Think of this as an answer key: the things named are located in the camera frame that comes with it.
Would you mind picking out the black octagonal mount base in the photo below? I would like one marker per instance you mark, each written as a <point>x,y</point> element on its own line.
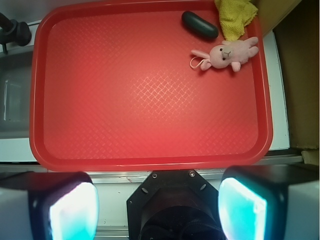
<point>174,205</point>

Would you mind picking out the dark green oval object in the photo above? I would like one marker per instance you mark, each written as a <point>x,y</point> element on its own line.
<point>199,26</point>

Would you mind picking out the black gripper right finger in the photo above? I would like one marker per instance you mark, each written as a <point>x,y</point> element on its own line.
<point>270,202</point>

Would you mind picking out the pink plush bunny toy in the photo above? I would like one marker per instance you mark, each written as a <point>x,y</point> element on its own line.
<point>228,53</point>

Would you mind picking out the grey metal sink basin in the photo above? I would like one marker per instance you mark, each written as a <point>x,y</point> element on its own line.
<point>15,90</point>

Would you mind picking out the black clamp knob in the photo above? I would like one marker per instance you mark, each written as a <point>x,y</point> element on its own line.
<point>12,31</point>

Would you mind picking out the red plastic tray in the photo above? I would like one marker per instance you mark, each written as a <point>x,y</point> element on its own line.
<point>113,89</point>

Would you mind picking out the yellow knitted cloth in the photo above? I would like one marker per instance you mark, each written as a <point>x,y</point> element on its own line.
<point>234,16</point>

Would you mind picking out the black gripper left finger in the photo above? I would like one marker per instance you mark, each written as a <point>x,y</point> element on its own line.
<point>48,206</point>

